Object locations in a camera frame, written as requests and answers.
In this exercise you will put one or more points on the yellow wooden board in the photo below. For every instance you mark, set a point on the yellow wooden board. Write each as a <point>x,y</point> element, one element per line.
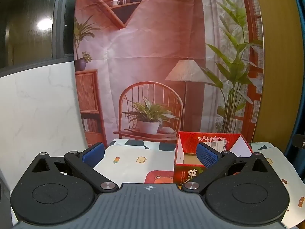
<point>276,76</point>

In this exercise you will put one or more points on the dark glass window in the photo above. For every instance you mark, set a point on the dark glass window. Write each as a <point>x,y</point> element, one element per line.
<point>31,21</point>

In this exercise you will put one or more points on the red strawberry-print cardboard box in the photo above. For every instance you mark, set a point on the red strawberry-print cardboard box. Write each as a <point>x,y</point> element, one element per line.
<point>188,145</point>

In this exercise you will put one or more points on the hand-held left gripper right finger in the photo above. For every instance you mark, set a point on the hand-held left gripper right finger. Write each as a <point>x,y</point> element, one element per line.
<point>207,154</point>

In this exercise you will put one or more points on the small black object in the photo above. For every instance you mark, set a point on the small black object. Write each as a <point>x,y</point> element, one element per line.
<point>299,141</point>

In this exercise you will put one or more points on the bear-print table mat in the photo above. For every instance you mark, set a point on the bear-print table mat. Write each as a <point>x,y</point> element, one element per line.
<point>133,155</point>

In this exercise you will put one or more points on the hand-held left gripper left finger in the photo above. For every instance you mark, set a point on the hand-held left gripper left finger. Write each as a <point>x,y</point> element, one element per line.
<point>93,153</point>

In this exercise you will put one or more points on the printed room-scene wall backdrop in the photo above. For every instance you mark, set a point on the printed room-scene wall backdrop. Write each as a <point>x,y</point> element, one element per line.
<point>152,52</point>

